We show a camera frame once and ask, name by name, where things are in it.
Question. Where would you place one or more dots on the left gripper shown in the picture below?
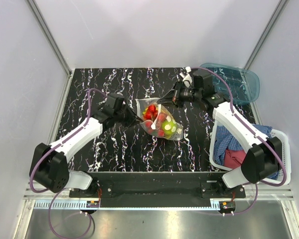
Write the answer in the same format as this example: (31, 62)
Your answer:
(133, 119)

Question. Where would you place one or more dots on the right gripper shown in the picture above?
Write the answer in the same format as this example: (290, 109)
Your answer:
(174, 97)

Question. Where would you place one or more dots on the fake lychee bunch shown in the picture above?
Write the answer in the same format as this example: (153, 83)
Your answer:
(153, 120)

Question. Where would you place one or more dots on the clear polka dot zip bag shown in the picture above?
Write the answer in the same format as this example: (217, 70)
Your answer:
(142, 104)

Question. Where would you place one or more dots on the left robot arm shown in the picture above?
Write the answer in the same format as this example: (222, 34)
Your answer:
(49, 168)

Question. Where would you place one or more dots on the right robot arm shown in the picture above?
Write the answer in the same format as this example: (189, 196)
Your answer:
(263, 154)

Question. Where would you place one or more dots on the fake green apple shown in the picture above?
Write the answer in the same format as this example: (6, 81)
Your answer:
(169, 128)

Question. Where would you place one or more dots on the blue checkered cloth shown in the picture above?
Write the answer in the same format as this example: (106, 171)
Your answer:
(225, 140)

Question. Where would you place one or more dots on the teal plastic container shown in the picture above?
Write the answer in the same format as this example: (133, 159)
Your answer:
(244, 84)

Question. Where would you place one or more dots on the red cloth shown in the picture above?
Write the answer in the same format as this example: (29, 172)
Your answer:
(234, 159)

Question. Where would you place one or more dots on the white laundry basket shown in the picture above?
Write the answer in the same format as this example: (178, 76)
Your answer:
(286, 155)

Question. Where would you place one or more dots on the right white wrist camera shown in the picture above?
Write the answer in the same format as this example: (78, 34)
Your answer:
(186, 77)

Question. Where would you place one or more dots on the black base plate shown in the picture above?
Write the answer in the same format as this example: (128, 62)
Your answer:
(158, 190)

